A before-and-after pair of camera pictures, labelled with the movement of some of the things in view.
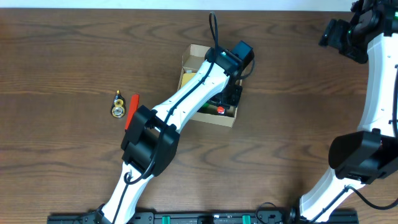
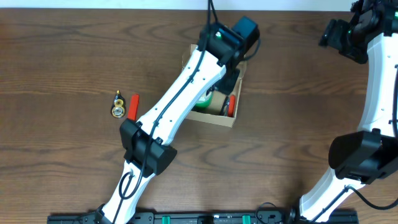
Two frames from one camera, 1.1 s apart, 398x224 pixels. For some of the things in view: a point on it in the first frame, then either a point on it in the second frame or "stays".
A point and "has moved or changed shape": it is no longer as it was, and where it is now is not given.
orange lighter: (221, 110) → (231, 109)
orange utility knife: (132, 107) stays
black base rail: (263, 217) stays
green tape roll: (208, 109) has moved or changed shape
